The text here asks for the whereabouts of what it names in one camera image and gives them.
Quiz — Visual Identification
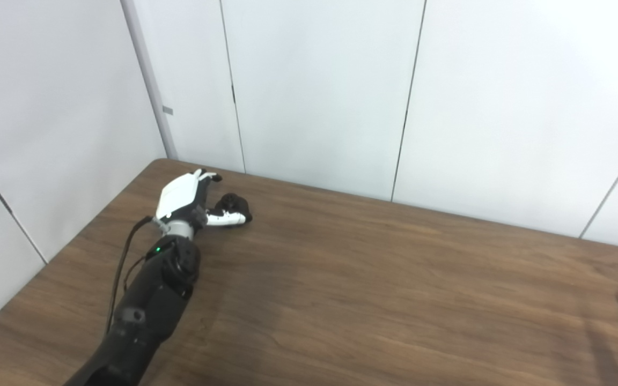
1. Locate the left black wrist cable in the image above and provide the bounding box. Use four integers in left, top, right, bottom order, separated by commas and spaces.
104, 216, 154, 336

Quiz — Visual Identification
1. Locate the grey wall corner post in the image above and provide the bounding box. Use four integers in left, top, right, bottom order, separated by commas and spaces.
120, 0, 179, 161

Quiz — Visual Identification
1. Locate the round black plastic part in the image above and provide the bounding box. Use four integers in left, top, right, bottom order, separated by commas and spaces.
215, 193, 251, 215

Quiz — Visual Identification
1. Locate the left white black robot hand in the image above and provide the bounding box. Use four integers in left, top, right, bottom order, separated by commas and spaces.
154, 168, 253, 228

